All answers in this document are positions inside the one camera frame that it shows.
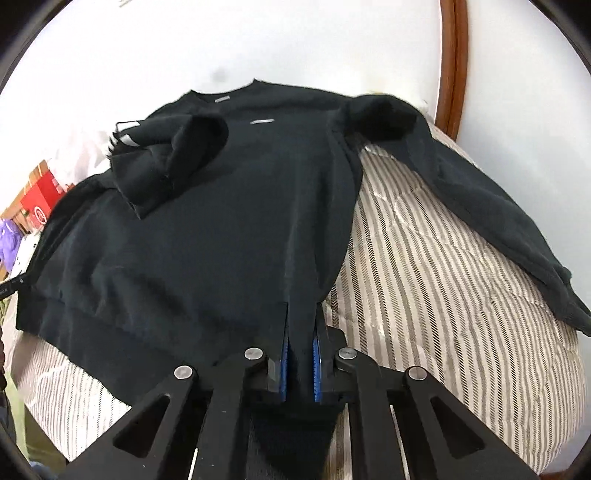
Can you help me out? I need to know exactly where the striped beige quilt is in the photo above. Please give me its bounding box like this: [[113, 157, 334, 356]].
[[9, 115, 583, 477]]

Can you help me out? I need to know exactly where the black sweatshirt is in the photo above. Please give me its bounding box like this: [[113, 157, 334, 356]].
[[16, 78, 591, 480]]

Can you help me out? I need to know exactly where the red cardboard box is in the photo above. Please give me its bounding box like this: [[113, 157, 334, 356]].
[[21, 167, 71, 232]]

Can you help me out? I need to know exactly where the white printed box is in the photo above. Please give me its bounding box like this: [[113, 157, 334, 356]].
[[13, 236, 43, 278]]

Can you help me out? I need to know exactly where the white plastic bag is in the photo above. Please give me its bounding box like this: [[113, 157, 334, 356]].
[[58, 124, 122, 186]]

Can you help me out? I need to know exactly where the purple cloth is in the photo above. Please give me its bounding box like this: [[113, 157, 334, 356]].
[[0, 219, 24, 274]]

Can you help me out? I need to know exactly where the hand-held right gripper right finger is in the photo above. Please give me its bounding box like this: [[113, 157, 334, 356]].
[[312, 302, 542, 480]]

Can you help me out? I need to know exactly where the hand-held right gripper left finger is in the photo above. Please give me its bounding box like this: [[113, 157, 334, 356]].
[[58, 302, 296, 480]]

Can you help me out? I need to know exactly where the brown wooden door frame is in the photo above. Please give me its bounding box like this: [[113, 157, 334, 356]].
[[436, 0, 470, 140]]

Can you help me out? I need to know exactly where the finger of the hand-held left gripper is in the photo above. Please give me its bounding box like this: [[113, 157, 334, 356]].
[[0, 275, 27, 302]]

